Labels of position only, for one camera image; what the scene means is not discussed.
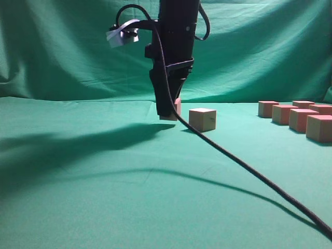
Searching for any pink wooden cube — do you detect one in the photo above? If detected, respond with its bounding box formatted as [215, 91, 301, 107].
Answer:
[189, 108, 217, 132]
[289, 108, 319, 133]
[309, 104, 332, 115]
[272, 105, 298, 125]
[258, 101, 279, 118]
[292, 101, 315, 109]
[159, 98, 182, 121]
[306, 115, 331, 143]

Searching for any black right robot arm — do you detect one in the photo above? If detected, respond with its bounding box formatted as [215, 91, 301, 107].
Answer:
[145, 0, 200, 118]

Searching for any black braided cable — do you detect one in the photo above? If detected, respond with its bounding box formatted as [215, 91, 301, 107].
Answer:
[114, 4, 332, 236]

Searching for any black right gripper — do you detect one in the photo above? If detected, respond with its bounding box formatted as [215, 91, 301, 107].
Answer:
[144, 43, 194, 117]

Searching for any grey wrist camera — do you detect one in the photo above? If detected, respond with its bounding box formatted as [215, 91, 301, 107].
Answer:
[105, 19, 139, 48]

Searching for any green cloth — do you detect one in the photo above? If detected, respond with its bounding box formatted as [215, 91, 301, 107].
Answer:
[1, 1, 331, 248]

